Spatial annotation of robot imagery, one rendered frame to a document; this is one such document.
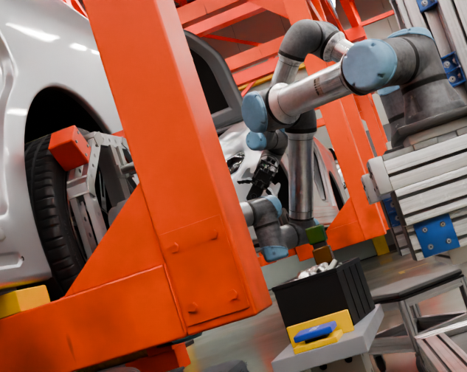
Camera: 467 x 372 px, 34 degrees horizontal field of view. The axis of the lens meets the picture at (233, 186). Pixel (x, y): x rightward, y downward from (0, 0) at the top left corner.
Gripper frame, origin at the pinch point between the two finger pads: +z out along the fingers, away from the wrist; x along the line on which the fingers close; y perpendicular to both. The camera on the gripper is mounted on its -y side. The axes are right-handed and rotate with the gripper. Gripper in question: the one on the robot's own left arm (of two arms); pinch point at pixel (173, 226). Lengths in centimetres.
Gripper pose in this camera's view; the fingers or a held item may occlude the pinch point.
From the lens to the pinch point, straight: 211.0
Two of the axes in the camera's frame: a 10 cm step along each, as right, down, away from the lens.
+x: -4.8, 2.6, 8.4
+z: -8.2, 2.1, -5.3
